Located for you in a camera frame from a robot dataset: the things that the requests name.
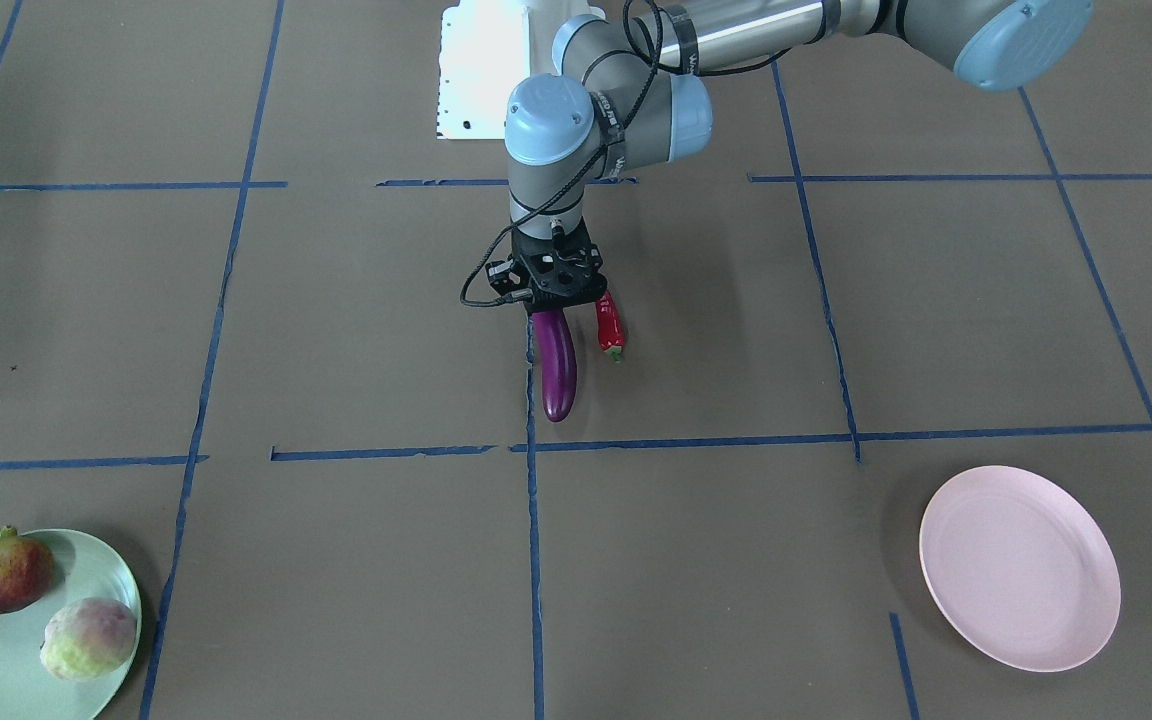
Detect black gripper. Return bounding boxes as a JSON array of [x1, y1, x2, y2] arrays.
[[518, 222, 607, 314]]

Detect purple eggplant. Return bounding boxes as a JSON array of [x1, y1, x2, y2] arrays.
[[531, 309, 579, 423]]

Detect red chili pepper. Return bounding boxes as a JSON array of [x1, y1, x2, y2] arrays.
[[594, 291, 626, 363]]

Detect pink green peach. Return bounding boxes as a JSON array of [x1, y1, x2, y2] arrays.
[[40, 597, 138, 682]]

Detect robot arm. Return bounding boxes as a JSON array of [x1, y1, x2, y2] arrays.
[[479, 1, 1094, 313]]

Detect pink plate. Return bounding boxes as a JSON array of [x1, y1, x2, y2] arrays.
[[918, 465, 1123, 673]]

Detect green plate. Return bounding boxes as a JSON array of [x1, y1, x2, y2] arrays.
[[0, 529, 143, 719]]

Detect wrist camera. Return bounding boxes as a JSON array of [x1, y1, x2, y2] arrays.
[[485, 258, 531, 302]]

